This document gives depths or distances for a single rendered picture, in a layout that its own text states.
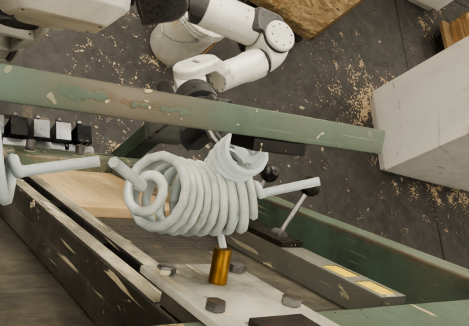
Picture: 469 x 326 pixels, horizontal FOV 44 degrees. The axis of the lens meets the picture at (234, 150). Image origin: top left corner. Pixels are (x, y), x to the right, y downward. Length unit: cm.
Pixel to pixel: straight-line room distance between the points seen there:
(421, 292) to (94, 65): 208
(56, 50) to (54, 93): 245
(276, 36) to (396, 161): 236
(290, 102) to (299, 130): 301
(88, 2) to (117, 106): 92
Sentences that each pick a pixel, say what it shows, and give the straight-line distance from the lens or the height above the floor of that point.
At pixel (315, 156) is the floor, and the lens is 340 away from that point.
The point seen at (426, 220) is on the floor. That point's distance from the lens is 397.
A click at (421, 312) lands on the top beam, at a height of 190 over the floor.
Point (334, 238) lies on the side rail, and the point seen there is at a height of 142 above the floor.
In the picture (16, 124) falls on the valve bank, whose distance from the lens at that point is 170.
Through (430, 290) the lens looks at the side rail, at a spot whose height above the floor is 162.
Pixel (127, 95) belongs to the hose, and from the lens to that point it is 36.
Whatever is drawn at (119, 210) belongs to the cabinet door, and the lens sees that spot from 117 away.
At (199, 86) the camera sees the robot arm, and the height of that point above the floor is 139.
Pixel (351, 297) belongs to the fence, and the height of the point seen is 166.
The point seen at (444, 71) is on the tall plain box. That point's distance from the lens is 361.
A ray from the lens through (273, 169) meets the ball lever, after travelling 111.
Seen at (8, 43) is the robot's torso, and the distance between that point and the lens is 189.
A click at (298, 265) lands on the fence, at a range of 94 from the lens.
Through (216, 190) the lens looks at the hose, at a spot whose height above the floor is 190.
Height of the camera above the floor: 226
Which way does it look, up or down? 48 degrees down
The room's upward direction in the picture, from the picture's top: 58 degrees clockwise
